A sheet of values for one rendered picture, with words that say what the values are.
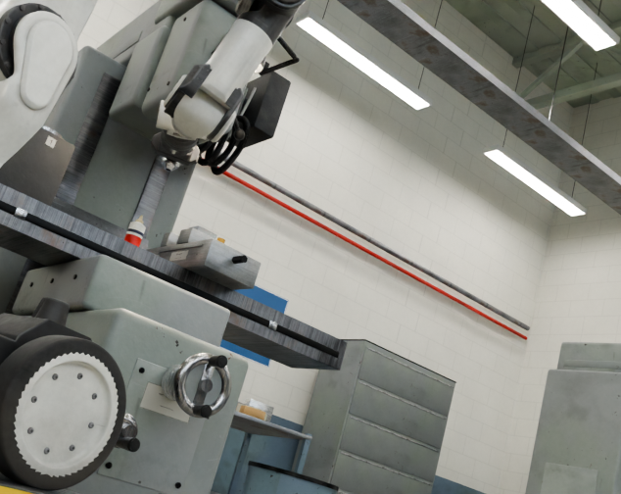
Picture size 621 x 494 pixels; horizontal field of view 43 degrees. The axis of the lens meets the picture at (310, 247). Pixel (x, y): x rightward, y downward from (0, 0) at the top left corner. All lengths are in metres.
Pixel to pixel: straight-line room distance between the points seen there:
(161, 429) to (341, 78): 6.81
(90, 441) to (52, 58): 0.58
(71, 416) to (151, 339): 0.47
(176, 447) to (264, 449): 5.68
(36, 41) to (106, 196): 1.16
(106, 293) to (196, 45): 0.73
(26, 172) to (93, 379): 0.87
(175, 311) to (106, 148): 0.80
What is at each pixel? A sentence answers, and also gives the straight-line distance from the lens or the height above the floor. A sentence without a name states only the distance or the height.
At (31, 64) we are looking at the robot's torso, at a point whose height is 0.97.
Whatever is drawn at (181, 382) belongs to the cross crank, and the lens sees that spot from 1.46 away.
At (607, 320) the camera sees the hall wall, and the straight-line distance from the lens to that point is 9.23.
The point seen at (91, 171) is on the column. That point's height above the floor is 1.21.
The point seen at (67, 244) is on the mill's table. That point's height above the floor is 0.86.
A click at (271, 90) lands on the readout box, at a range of 2.57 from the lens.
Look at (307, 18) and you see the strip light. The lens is 7.02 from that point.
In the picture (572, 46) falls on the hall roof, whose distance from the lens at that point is 9.71.
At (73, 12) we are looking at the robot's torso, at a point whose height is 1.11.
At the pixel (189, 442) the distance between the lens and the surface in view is 1.62.
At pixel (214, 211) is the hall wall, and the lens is 7.04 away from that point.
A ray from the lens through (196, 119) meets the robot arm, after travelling 1.61.
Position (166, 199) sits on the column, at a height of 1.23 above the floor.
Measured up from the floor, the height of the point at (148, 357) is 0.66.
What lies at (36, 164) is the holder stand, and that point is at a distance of 1.94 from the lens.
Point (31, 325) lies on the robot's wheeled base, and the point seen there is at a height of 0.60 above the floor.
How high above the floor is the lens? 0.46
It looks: 18 degrees up
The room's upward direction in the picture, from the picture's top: 16 degrees clockwise
